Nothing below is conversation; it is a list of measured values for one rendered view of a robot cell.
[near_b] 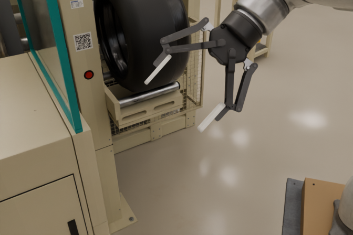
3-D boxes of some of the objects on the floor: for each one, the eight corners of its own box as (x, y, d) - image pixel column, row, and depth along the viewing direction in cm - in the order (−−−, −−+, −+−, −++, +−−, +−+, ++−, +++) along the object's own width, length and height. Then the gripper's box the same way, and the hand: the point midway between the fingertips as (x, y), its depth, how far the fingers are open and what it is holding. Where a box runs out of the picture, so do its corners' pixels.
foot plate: (96, 241, 200) (96, 239, 199) (82, 209, 219) (82, 207, 218) (137, 221, 212) (137, 219, 211) (121, 192, 231) (120, 190, 230)
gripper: (288, 66, 68) (217, 145, 70) (197, -20, 66) (124, 63, 67) (304, 66, 61) (224, 154, 62) (201, -31, 58) (120, 63, 60)
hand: (176, 103), depth 64 cm, fingers open, 13 cm apart
